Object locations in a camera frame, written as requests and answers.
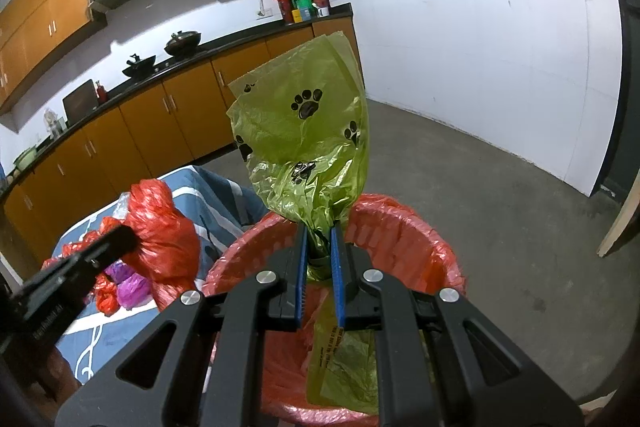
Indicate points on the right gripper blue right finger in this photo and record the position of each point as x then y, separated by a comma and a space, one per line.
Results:
336, 246

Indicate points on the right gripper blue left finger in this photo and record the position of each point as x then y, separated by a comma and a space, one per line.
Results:
300, 272

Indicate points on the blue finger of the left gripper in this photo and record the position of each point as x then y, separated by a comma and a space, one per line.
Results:
107, 249

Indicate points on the red plastic bag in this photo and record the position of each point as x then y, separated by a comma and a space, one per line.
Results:
168, 251
92, 271

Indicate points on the purple plastic bag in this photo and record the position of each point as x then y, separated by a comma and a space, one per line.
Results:
132, 288

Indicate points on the green paw print bag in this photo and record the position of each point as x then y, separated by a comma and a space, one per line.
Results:
302, 125

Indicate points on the red plastic trash basket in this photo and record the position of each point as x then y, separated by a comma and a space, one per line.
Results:
324, 373

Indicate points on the lower wooden kitchen cabinets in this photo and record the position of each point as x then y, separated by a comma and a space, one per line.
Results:
175, 122

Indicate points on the black kitchen countertop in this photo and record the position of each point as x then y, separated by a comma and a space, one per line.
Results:
231, 57

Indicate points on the green bowl on counter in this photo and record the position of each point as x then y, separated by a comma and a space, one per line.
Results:
23, 161

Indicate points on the glass jar on counter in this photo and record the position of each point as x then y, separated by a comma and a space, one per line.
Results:
54, 124

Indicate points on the dark cutting board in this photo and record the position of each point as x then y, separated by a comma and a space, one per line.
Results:
80, 103

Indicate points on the red bottle on counter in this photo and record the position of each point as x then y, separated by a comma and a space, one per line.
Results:
101, 93

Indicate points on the black pan on stove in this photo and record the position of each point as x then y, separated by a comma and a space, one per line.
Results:
138, 68

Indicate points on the green yellow containers on counter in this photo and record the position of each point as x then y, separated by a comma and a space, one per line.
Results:
306, 10

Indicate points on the black wok with lid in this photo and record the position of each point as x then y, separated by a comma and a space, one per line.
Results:
183, 43

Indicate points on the white wooden furniture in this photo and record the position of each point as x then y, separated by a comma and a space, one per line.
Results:
624, 217

